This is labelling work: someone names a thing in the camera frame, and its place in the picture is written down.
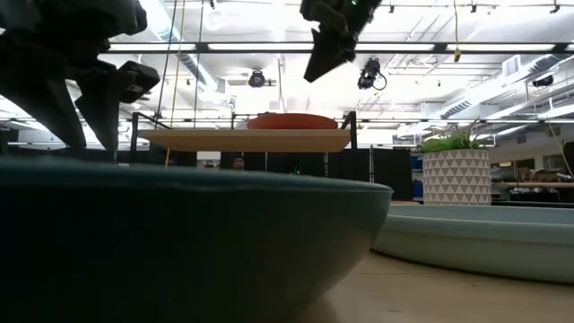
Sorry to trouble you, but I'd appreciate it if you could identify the white triangle pattern pot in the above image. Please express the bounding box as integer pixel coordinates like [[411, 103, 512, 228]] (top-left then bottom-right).
[[422, 148, 491, 207]]

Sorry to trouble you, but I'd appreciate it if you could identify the green plant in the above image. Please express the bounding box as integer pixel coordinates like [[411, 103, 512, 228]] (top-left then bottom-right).
[[418, 119, 489, 154]]

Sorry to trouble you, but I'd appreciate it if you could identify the round black ceiling spotlight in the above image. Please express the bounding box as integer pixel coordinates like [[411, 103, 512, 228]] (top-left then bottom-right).
[[247, 68, 267, 89]]

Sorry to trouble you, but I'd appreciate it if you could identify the wooden background table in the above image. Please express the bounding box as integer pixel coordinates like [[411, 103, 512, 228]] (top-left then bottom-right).
[[491, 180, 574, 190]]

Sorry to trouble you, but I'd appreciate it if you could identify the light blue plate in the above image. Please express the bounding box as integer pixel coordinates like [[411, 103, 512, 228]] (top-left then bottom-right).
[[370, 204, 574, 285]]

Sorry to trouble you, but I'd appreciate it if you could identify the black partition panel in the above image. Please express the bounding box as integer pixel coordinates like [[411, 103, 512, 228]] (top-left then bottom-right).
[[372, 147, 415, 202]]

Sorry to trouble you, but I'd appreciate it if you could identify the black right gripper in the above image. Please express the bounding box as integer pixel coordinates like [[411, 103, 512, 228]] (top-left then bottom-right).
[[299, 0, 383, 84]]

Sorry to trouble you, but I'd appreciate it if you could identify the thin yellow cord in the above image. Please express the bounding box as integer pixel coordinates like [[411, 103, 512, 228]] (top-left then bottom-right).
[[164, 0, 187, 170]]

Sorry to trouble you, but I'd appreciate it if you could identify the dark teal bowl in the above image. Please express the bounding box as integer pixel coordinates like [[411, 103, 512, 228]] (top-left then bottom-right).
[[0, 154, 395, 323]]

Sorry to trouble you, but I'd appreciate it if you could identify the overhead black frame bar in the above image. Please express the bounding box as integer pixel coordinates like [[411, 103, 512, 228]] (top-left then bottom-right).
[[101, 41, 574, 56]]

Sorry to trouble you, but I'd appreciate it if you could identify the black ceiling camera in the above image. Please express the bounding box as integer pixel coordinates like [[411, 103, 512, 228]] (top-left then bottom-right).
[[356, 57, 388, 92]]

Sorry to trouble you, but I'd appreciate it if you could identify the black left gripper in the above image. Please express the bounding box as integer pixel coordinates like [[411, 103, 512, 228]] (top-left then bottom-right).
[[0, 0, 161, 162]]

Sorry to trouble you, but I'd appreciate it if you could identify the black hanging cable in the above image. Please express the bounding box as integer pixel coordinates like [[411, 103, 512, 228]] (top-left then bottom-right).
[[193, 0, 204, 130], [154, 0, 178, 119]]

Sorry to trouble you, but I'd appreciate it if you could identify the red orange plate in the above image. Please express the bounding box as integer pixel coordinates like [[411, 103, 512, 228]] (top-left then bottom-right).
[[246, 111, 340, 131]]

